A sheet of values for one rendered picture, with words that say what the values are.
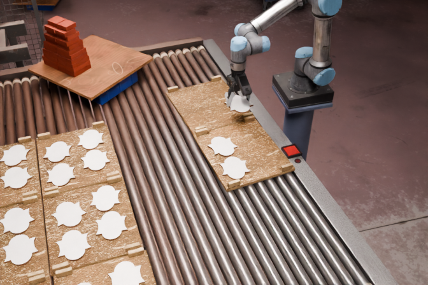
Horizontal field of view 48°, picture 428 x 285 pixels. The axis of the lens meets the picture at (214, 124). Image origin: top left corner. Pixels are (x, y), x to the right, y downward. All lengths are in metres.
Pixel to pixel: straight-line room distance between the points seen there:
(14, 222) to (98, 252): 0.39
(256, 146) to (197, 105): 0.45
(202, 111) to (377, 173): 1.65
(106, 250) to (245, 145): 0.84
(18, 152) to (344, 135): 2.54
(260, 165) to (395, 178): 1.68
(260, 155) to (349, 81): 2.50
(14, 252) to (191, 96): 1.23
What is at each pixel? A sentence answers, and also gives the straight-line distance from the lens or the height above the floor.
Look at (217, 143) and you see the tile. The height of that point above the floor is 0.95.
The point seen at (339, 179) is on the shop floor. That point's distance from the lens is 3.62.
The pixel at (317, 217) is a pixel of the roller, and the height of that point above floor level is 0.92.
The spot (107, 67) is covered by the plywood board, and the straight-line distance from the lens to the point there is 2.79.
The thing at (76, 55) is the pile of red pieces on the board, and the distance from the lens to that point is 2.71.
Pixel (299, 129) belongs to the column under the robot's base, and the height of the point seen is 0.68.
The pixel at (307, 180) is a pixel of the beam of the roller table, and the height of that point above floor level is 0.92.
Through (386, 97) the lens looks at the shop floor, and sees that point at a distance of 4.56.
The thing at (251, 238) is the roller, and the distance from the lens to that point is 1.99.
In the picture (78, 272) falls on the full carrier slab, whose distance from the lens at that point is 1.93.
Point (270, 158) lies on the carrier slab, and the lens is 2.29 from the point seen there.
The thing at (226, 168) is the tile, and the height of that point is 0.95.
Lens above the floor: 2.47
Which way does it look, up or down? 38 degrees down
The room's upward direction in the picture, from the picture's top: straight up
